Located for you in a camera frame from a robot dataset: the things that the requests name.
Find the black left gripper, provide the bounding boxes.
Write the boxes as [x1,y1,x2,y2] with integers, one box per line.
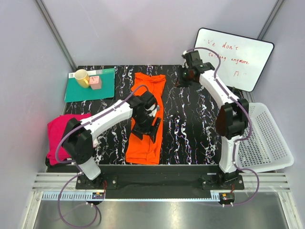
[132,113,161,143]

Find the orange t shirt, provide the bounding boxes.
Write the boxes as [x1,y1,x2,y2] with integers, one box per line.
[125,73,166,165]

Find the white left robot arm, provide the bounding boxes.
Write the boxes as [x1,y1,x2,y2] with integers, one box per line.
[60,91,161,189]

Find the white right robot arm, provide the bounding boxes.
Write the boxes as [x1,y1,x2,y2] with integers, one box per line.
[176,50,249,189]

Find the white whiteboard with red writing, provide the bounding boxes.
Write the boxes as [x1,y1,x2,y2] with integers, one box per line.
[194,28,275,92]

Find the pink cube box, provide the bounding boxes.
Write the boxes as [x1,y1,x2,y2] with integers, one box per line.
[89,75,102,90]

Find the yellow mug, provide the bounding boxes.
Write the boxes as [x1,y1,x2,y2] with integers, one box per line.
[74,69,90,88]

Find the folded magenta t shirt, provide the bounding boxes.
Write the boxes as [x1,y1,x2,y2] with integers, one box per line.
[45,113,91,167]

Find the folded black t shirt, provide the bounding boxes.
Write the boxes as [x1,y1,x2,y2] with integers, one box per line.
[45,157,72,168]

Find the white perforated plastic basket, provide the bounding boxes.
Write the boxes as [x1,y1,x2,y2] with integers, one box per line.
[237,103,294,173]

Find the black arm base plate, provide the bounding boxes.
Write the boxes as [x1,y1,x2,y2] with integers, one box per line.
[76,165,244,200]

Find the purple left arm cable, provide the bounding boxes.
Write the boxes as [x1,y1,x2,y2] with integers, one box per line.
[54,84,150,227]

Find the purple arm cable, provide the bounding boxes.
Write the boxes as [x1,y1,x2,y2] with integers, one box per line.
[54,84,150,227]
[185,47,261,206]

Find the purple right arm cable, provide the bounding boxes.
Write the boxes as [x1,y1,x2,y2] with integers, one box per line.
[185,47,261,206]

